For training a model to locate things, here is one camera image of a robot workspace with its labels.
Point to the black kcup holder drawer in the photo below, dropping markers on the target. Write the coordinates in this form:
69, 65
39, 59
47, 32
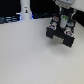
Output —
61, 29

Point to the silver white gripper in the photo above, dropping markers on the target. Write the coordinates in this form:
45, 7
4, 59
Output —
66, 8

